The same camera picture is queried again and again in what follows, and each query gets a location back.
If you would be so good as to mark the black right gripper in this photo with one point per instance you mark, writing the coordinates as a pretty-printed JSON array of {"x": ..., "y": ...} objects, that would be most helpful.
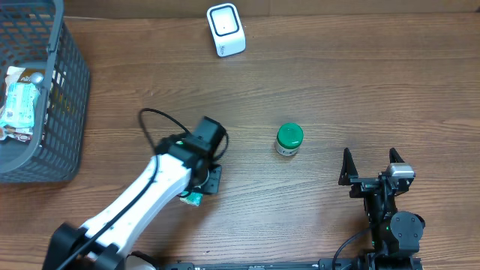
[{"x": 370, "y": 181}]

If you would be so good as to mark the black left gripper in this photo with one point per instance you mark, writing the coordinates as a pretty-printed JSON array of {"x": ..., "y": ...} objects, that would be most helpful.
[{"x": 213, "y": 185}]

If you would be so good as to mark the teal tissue pack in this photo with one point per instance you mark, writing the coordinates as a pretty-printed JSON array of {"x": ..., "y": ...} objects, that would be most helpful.
[{"x": 191, "y": 198}]

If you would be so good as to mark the green lid white jar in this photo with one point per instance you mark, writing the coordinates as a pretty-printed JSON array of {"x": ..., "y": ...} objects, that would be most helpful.
[{"x": 289, "y": 138}]

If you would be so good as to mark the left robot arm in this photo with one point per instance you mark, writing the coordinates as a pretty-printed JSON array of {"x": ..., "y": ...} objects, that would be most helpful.
[{"x": 181, "y": 163}]

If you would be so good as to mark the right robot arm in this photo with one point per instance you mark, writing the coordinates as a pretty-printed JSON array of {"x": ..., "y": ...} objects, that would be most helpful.
[{"x": 395, "y": 234}]

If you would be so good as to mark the white barcode scanner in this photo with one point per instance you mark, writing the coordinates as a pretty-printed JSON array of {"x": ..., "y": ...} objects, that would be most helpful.
[{"x": 226, "y": 29}]

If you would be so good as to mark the silver round ball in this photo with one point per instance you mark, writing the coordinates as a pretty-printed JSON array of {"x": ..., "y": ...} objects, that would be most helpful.
[{"x": 37, "y": 78}]

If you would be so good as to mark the teal white snack packet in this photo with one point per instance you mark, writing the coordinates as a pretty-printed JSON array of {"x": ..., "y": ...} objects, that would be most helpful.
[{"x": 19, "y": 109}]

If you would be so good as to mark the brown snack packet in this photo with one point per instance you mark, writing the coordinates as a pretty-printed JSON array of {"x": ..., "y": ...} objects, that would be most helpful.
[{"x": 20, "y": 74}]

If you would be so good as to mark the grey plastic mesh basket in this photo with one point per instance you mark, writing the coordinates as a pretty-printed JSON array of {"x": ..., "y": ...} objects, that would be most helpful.
[{"x": 34, "y": 35}]

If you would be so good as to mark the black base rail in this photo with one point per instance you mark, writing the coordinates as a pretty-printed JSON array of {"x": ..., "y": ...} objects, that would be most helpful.
[{"x": 321, "y": 264}]

